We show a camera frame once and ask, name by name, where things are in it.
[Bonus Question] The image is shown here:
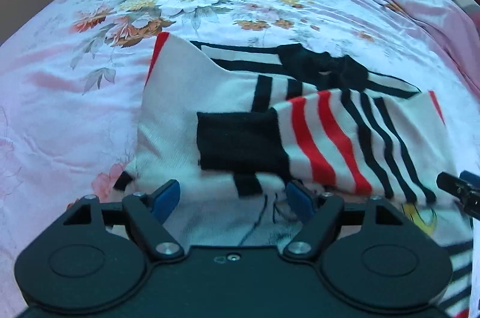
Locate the pink crumpled blanket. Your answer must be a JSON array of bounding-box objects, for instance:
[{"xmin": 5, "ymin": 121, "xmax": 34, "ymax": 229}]
[{"xmin": 386, "ymin": 0, "xmax": 479, "ymax": 98}]

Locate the floral pink bed sheet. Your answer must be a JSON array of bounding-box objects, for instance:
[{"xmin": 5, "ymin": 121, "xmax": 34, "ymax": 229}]
[{"xmin": 1, "ymin": 0, "xmax": 479, "ymax": 317}]

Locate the striped white knit sweater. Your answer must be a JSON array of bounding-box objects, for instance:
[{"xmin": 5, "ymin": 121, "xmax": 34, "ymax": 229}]
[{"xmin": 111, "ymin": 32, "xmax": 473, "ymax": 317}]

